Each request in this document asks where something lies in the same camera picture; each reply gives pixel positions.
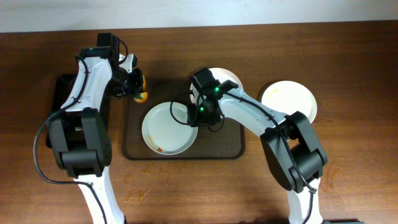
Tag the cream plate with sauce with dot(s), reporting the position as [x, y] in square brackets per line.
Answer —
[220, 74]

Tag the white plate with sauce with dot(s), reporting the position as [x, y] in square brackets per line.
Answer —
[288, 97]

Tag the light blue plate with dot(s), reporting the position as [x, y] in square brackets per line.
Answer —
[163, 134]

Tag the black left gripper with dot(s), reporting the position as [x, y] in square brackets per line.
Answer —
[137, 83]

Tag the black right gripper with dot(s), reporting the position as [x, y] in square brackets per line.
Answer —
[199, 118]

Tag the brown serving tray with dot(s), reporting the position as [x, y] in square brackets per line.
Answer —
[227, 143]

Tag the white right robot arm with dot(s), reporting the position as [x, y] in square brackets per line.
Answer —
[294, 154]

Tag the orange green sponge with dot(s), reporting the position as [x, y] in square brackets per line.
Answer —
[142, 97]

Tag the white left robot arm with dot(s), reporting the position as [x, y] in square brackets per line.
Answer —
[78, 131]

